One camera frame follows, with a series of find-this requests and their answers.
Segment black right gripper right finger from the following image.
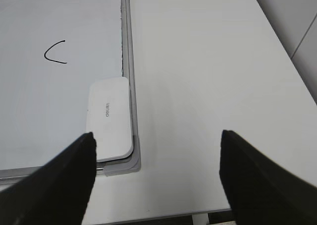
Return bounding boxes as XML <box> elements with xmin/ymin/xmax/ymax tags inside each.
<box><xmin>219</xmin><ymin>130</ymin><xmax>317</xmax><ymax>225</ymax></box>

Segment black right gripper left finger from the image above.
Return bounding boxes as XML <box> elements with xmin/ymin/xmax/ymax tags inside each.
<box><xmin>0</xmin><ymin>132</ymin><xmax>97</xmax><ymax>225</ymax></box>

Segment white rectangular whiteboard eraser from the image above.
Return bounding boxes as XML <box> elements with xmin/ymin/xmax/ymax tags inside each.
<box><xmin>86</xmin><ymin>77</ymin><xmax>133</xmax><ymax>163</ymax></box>

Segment aluminium framed whiteboard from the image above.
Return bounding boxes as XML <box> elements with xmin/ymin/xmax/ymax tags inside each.
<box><xmin>0</xmin><ymin>0</ymin><xmax>141</xmax><ymax>184</ymax></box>

